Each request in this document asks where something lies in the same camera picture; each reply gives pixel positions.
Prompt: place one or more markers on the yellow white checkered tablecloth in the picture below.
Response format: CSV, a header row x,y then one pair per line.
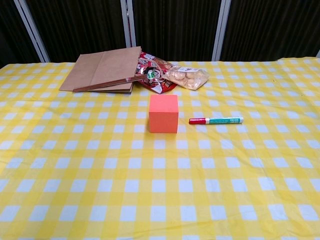
x,y
150,180

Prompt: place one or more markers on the brown paper bag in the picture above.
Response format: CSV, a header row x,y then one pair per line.
x,y
100,67

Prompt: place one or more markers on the orange cube block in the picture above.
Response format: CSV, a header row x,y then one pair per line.
x,y
163,115

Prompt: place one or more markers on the white frame post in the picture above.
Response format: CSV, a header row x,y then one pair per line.
x,y
318,53
127,25
32,32
220,30

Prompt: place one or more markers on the red snack bag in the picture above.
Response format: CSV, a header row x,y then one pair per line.
x,y
160,81

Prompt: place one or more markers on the clear bag of cookies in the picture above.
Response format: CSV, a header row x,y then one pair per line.
x,y
188,77

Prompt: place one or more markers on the red capped white marker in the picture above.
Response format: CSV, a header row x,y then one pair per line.
x,y
220,120

